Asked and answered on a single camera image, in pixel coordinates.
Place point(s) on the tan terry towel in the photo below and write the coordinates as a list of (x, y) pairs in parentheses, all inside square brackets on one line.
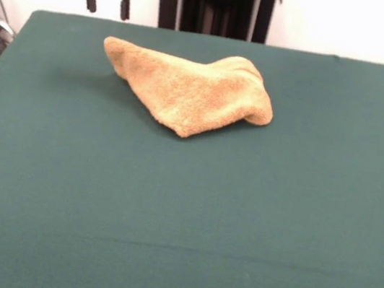
[(192, 93)]

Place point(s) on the dark green tablecloth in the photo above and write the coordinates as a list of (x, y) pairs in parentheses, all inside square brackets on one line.
[(97, 191)]

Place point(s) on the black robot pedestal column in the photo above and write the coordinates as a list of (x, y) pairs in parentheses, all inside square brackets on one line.
[(217, 5)]

